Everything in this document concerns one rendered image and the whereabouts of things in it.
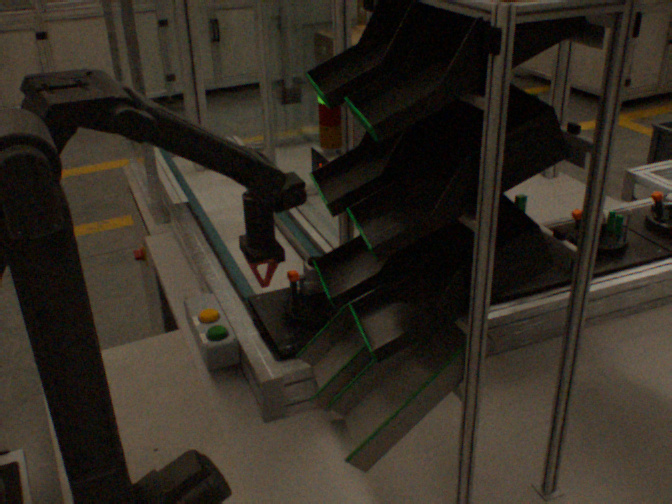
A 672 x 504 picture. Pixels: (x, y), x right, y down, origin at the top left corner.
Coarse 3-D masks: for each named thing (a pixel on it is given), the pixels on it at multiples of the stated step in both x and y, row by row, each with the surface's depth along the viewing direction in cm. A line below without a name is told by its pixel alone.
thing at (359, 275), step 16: (352, 240) 121; (336, 256) 121; (352, 256) 120; (368, 256) 118; (400, 256) 109; (320, 272) 118; (336, 272) 119; (352, 272) 117; (368, 272) 115; (384, 272) 110; (400, 272) 110; (336, 288) 115; (352, 288) 110; (368, 288) 110; (336, 304) 111
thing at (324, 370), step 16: (336, 320) 127; (352, 320) 128; (320, 336) 128; (336, 336) 128; (352, 336) 126; (304, 352) 129; (320, 352) 129; (336, 352) 127; (352, 352) 124; (368, 352) 116; (320, 368) 128; (336, 368) 125; (352, 368) 117; (320, 384) 125; (336, 384) 117; (320, 400) 118
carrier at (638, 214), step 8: (664, 200) 195; (640, 208) 193; (648, 208) 192; (664, 208) 187; (616, 216) 188; (624, 216) 188; (632, 216) 188; (640, 216) 188; (648, 216) 183; (664, 216) 183; (624, 224) 184; (632, 224) 184; (640, 224) 184; (648, 224) 183; (656, 224) 180; (664, 224) 179; (640, 232) 180; (648, 232) 180; (656, 232) 180; (664, 232) 179; (648, 240) 177; (656, 240) 176; (664, 240) 176; (664, 248) 172
